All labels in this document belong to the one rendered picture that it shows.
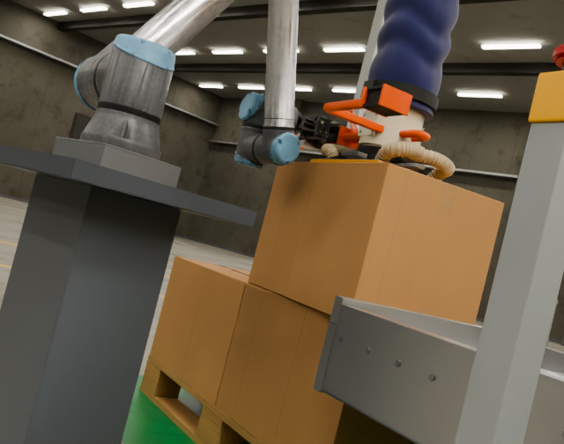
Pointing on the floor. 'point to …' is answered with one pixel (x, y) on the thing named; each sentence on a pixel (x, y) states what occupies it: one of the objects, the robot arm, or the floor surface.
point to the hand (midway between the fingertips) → (337, 138)
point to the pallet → (162, 384)
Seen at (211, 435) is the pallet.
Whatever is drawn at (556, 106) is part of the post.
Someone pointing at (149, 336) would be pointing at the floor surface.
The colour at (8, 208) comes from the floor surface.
